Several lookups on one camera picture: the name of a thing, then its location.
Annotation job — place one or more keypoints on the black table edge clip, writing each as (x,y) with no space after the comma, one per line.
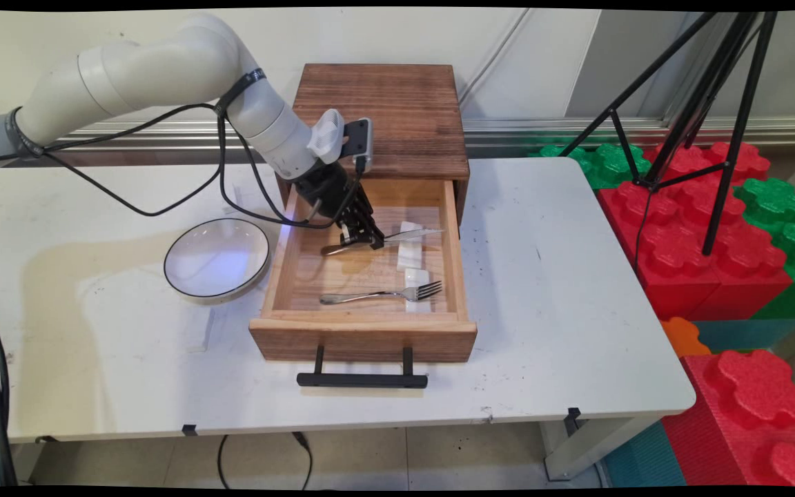
(45,438)
(571,418)
(190,430)

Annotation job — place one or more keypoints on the silver table knife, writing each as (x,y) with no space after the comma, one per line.
(411,235)

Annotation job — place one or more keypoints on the silver fork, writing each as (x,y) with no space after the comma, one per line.
(370,296)

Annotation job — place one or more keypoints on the white plate black rim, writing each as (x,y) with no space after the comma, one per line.
(217,259)

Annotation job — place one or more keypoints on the metal wall rail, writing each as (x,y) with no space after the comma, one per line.
(542,131)

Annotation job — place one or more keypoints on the teal foam block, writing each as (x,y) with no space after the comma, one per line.
(742,335)
(642,459)

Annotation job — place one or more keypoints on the long white cutlery rest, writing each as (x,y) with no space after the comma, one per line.
(410,257)

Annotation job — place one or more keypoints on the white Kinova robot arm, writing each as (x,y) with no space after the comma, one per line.
(163,69)

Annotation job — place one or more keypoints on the white cutlery rest block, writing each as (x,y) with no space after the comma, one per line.
(417,276)
(198,330)

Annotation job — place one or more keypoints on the orange foam block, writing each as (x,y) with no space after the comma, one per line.
(684,338)

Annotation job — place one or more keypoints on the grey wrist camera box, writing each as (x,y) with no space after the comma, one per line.
(356,141)

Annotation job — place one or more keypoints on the light wooden drawer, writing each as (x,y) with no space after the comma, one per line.
(363,338)

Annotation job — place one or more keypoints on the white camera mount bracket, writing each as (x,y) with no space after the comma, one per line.
(326,134)

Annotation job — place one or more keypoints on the white table leg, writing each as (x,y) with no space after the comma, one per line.
(577,452)

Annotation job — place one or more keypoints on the white wall conduit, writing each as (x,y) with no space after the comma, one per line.
(494,59)

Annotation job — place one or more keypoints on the green foam block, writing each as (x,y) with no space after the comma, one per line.
(794,241)
(608,166)

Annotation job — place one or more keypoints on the large red foam block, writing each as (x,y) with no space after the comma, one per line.
(687,248)
(749,414)

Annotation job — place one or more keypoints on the black tripod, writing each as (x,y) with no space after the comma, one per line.
(722,172)

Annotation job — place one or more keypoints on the dark wooden drawer cabinet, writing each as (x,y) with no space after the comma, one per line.
(411,117)

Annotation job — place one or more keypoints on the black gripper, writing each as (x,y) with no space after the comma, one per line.
(332,193)

